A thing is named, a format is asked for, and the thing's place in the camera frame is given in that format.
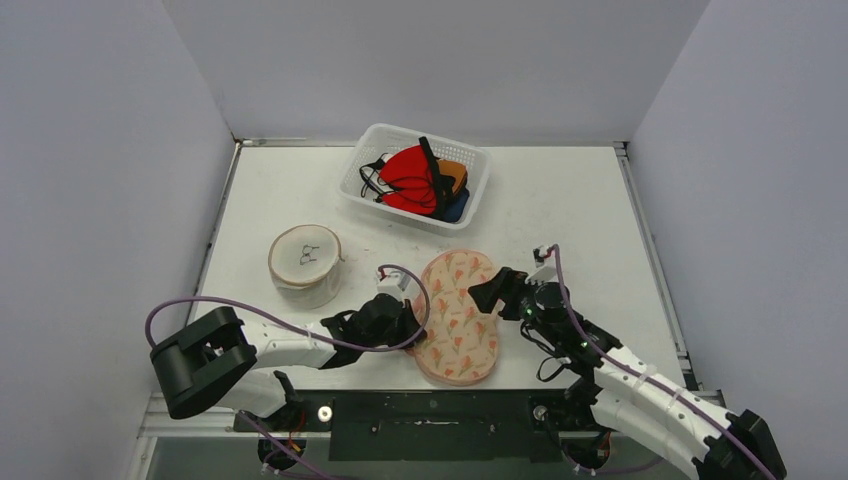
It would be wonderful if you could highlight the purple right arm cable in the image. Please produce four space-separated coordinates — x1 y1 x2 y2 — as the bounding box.
551 244 780 480

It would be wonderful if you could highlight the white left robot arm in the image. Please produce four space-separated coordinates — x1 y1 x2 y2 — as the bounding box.
148 293 428 431

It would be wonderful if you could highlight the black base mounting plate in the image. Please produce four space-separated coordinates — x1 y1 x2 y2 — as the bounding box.
233 389 611 463

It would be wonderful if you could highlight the navy blue bra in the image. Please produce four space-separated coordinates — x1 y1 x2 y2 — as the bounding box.
439 188 470 223

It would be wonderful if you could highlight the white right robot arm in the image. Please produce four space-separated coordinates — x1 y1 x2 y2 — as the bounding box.
468 267 787 479

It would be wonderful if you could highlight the orange bra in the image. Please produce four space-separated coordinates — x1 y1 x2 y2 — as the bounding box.
437 159 468 197

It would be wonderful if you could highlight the white round mesh laundry bag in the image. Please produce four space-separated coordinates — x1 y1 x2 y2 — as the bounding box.
267 224 342 310

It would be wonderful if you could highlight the white plastic basket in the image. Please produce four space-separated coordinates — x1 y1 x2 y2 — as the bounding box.
338 123 492 236

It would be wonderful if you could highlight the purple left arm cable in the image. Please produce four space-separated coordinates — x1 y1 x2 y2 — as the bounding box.
144 264 432 354

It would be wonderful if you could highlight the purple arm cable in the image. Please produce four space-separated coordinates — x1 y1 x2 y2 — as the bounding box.
551 244 780 480
144 264 432 354

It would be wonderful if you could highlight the black and white bra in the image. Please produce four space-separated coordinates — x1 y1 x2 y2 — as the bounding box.
358 153 395 203

